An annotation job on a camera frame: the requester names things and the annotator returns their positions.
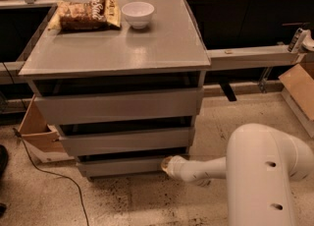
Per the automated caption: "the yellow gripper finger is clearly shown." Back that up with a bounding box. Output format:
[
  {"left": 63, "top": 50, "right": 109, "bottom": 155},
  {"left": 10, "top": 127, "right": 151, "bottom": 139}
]
[{"left": 161, "top": 156, "right": 172, "bottom": 172}]

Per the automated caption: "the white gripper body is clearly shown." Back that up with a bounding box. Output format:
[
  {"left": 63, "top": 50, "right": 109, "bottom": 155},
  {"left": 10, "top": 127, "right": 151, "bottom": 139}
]
[{"left": 167, "top": 155, "right": 187, "bottom": 180}]

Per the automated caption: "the grey bottom drawer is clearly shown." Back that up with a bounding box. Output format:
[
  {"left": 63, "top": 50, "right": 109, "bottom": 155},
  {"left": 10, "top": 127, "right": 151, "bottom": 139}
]
[{"left": 76, "top": 147, "right": 189, "bottom": 179}]

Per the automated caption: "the grey drawer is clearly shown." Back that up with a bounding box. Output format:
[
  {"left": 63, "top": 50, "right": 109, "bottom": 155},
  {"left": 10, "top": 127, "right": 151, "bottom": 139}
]
[
  {"left": 76, "top": 147, "right": 189, "bottom": 179},
  {"left": 60, "top": 116, "right": 194, "bottom": 156},
  {"left": 34, "top": 72, "right": 203, "bottom": 125}
]

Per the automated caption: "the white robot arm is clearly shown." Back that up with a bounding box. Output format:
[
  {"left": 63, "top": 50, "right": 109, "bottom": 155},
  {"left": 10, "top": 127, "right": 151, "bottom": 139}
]
[{"left": 161, "top": 124, "right": 314, "bottom": 226}]

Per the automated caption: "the grey top drawer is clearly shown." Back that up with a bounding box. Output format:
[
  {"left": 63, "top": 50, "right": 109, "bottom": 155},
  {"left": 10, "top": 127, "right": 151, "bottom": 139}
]
[{"left": 34, "top": 72, "right": 203, "bottom": 125}]

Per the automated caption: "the grey drawer cabinet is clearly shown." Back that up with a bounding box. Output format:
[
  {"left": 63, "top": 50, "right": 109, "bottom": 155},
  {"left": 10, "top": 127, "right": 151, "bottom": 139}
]
[{"left": 18, "top": 0, "right": 211, "bottom": 180}]

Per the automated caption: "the grey middle drawer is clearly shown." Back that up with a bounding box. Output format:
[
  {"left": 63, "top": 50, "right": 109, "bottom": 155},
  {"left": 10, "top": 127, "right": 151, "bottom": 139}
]
[{"left": 60, "top": 116, "right": 194, "bottom": 156}]

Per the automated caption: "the left cardboard box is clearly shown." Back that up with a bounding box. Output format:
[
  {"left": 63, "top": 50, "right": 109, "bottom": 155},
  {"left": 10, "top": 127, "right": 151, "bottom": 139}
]
[{"left": 19, "top": 98, "right": 64, "bottom": 153}]

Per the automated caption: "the cardboard box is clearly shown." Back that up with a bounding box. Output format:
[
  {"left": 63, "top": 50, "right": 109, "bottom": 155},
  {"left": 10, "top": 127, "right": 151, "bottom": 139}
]
[
  {"left": 279, "top": 62, "right": 314, "bottom": 121},
  {"left": 19, "top": 98, "right": 64, "bottom": 153}
]

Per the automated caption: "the right cardboard box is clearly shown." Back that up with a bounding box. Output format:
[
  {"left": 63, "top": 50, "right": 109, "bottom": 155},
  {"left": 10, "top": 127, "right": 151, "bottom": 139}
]
[{"left": 279, "top": 62, "right": 314, "bottom": 121}]

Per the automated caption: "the white bowl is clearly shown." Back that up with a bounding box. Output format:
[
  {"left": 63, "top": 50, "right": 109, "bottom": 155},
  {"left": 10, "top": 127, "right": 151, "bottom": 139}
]
[{"left": 122, "top": 2, "right": 155, "bottom": 29}]

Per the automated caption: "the black object at left edge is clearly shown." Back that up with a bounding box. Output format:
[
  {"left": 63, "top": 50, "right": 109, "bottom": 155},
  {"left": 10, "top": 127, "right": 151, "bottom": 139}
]
[{"left": 0, "top": 145, "right": 9, "bottom": 175}]

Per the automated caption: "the brown snack bag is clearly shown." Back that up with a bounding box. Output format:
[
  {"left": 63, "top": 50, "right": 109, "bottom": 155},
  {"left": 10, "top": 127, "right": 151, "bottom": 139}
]
[{"left": 48, "top": 0, "right": 121, "bottom": 30}]

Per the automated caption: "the grey metal rail frame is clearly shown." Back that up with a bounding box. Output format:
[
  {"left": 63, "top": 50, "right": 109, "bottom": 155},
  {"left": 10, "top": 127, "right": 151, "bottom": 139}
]
[{"left": 0, "top": 0, "right": 314, "bottom": 85}]

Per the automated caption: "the black cable on floor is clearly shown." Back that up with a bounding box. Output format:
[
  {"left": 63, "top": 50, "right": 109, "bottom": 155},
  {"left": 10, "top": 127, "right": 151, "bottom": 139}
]
[{"left": 12, "top": 128, "right": 90, "bottom": 226}]

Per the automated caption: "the white device on rail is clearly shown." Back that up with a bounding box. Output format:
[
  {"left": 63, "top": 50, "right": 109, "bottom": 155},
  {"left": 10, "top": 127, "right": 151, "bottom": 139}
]
[{"left": 288, "top": 28, "right": 314, "bottom": 53}]

